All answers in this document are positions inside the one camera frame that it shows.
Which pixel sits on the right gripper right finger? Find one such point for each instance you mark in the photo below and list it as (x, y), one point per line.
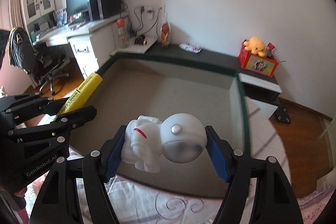
(274, 200)

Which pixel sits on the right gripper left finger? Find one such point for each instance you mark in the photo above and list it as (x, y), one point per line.
(58, 201)

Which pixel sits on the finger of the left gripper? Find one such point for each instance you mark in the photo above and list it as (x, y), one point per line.
(11, 104)
(61, 126)

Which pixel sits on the yellow highlighter marker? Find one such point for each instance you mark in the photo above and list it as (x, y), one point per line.
(81, 95)

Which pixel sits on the black office chair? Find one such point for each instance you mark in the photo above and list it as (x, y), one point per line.
(42, 64)

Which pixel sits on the white striped tablecloth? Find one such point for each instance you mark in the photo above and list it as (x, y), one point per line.
(135, 203)

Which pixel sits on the pink and green tray box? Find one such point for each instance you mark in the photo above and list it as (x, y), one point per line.
(134, 87)

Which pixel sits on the black floor scale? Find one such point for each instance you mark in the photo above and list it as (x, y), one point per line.
(281, 114)

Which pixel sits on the white desk with drawers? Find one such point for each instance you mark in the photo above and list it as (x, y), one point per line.
(91, 43)

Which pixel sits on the white glass-door cabinet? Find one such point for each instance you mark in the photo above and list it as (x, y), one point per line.
(38, 1)

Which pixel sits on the black and white low cabinet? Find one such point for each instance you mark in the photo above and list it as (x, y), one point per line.
(263, 90)

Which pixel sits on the orange-lid water bottle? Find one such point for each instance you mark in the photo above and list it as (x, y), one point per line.
(122, 32)

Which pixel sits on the black computer monitor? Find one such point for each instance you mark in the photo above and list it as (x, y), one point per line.
(76, 6)

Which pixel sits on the red cartoon storage box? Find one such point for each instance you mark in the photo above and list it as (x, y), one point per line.
(257, 64)

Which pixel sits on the orange snack bag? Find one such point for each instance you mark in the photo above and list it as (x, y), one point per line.
(165, 34)

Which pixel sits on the yellow plush octopus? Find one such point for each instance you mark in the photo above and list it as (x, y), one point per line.
(255, 46)

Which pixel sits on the flat snack packet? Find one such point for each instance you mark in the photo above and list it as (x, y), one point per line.
(190, 48)

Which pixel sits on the white wall power outlet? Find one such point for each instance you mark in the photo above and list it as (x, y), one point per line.
(151, 10)

